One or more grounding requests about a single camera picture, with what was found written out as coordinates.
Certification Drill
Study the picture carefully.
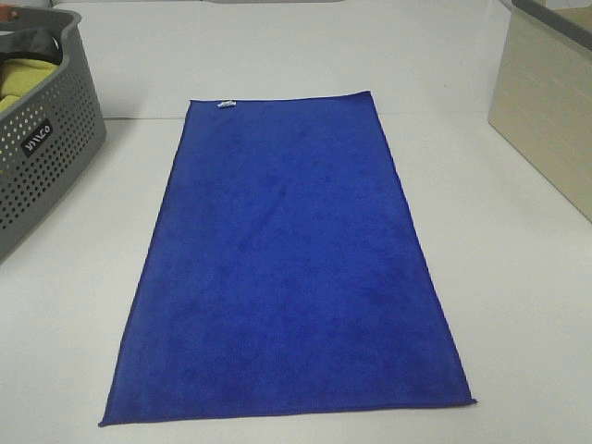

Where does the yellow-green towel in basket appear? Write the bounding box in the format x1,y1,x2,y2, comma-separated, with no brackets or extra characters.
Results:
1,58,58,112

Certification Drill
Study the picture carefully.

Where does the dark grey cloth in basket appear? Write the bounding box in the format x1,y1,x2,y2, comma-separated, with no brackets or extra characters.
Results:
1,28,63,66

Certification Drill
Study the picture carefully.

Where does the beige storage box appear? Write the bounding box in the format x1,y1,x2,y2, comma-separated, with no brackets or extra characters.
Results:
488,1,591,217

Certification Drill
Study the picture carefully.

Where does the blue microfibre towel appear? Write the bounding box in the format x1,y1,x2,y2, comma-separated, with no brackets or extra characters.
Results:
102,92,474,426

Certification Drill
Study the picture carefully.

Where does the grey perforated laundry basket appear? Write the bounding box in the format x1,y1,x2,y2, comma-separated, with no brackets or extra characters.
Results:
1,6,106,257

